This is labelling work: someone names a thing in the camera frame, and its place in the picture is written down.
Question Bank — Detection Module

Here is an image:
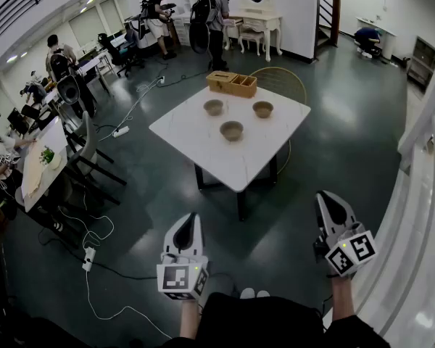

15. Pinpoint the black floor cable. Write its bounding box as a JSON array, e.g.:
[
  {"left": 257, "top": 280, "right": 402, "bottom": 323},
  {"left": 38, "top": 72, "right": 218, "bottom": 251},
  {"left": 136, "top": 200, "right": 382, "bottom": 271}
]
[{"left": 39, "top": 230, "right": 160, "bottom": 281}]

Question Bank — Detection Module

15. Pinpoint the grey glass-door cabinet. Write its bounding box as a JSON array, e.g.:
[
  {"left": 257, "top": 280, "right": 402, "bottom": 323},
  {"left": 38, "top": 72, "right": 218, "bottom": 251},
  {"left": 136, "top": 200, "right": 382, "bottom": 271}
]
[{"left": 405, "top": 36, "right": 435, "bottom": 88}]

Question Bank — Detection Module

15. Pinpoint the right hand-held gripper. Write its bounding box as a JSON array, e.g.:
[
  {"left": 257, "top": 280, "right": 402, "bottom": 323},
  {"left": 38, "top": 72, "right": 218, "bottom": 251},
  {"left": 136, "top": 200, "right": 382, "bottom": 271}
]
[{"left": 313, "top": 191, "right": 378, "bottom": 278}]

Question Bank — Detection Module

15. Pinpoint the gold wire chair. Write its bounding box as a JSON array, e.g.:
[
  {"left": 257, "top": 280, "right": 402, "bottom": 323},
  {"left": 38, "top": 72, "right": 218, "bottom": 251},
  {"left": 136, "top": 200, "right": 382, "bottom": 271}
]
[{"left": 249, "top": 66, "right": 307, "bottom": 176}]

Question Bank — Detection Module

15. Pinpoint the black balcony railing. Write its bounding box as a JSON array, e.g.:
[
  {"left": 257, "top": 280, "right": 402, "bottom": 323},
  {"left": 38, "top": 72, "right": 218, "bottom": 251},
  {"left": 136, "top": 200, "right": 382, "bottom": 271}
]
[{"left": 0, "top": 0, "right": 81, "bottom": 50}]

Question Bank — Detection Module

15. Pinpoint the person's black clothing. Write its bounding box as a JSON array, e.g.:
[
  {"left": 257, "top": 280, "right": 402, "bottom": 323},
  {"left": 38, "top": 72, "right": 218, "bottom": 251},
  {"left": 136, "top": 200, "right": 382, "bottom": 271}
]
[{"left": 162, "top": 291, "right": 389, "bottom": 348}]

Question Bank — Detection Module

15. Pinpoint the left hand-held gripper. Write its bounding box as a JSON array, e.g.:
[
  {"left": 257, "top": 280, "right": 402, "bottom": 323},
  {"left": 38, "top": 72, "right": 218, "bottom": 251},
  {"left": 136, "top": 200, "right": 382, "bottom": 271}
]
[{"left": 156, "top": 212, "right": 210, "bottom": 302}]

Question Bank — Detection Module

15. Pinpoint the white floor cable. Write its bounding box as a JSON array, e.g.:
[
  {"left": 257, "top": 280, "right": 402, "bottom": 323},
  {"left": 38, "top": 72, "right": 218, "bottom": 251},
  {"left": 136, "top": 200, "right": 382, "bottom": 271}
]
[
  {"left": 85, "top": 270, "right": 173, "bottom": 340},
  {"left": 97, "top": 80, "right": 162, "bottom": 143}
]

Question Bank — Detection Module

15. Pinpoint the white ornate vanity desk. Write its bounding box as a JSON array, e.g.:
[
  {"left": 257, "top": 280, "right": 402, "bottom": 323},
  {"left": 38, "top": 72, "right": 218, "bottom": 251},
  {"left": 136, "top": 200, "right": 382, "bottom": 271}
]
[{"left": 224, "top": 9, "right": 283, "bottom": 63}]

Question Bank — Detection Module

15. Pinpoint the black office chair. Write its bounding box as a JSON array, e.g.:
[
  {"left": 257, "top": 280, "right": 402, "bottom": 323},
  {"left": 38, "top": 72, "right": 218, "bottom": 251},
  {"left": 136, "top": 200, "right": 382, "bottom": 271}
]
[{"left": 97, "top": 33, "right": 146, "bottom": 78}]

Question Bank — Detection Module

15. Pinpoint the beige ceramic bowl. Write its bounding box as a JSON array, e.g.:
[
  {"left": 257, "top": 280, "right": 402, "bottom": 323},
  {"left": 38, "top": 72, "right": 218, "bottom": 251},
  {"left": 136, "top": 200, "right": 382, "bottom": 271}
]
[
  {"left": 252, "top": 100, "right": 275, "bottom": 119},
  {"left": 203, "top": 99, "right": 225, "bottom": 117},
  {"left": 219, "top": 120, "right": 244, "bottom": 143}
]

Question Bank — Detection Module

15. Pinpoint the woven wicker basket box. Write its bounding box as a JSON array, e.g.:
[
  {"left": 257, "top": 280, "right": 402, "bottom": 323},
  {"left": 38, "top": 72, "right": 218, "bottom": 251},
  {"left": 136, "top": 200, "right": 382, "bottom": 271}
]
[{"left": 206, "top": 70, "right": 258, "bottom": 99}]

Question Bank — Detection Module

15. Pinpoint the white side table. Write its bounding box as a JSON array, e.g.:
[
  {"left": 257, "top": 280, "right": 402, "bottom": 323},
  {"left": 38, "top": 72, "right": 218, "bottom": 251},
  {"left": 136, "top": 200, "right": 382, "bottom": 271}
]
[{"left": 21, "top": 116, "right": 69, "bottom": 213}]

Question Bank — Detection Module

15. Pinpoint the white marble table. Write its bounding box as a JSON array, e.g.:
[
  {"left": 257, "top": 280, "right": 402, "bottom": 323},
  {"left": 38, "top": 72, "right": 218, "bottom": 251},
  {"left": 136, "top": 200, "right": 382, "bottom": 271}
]
[{"left": 194, "top": 154, "right": 278, "bottom": 221}]

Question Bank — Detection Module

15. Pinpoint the wooden staircase with black rail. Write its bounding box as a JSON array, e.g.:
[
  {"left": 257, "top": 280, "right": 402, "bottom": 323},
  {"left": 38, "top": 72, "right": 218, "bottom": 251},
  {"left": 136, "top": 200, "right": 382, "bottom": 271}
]
[{"left": 315, "top": 0, "right": 341, "bottom": 50}]

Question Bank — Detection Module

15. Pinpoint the person's right forearm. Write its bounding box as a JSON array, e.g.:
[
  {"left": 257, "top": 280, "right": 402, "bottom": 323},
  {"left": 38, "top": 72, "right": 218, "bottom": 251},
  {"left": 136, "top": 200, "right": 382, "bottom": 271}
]
[{"left": 329, "top": 273, "right": 357, "bottom": 323}]

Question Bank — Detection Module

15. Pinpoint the person's left forearm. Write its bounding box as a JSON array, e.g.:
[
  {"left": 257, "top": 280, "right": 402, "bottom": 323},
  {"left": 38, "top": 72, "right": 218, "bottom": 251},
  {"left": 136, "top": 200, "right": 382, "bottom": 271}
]
[{"left": 179, "top": 299, "right": 203, "bottom": 340}]

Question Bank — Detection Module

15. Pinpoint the white ornate stool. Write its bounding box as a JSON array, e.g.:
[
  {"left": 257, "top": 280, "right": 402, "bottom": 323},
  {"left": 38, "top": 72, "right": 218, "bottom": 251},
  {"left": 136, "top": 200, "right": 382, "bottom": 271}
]
[{"left": 238, "top": 23, "right": 266, "bottom": 56}]

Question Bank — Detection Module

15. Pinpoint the grey dining chair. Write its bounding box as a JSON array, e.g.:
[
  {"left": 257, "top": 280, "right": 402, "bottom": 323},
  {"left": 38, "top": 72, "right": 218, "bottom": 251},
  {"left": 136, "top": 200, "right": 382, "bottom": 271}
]
[{"left": 63, "top": 110, "right": 128, "bottom": 206}]

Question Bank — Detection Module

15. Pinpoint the green potted plant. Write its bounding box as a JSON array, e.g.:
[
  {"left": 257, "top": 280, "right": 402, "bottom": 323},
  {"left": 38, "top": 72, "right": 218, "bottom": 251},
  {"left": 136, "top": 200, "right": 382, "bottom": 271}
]
[{"left": 39, "top": 146, "right": 62, "bottom": 170}]

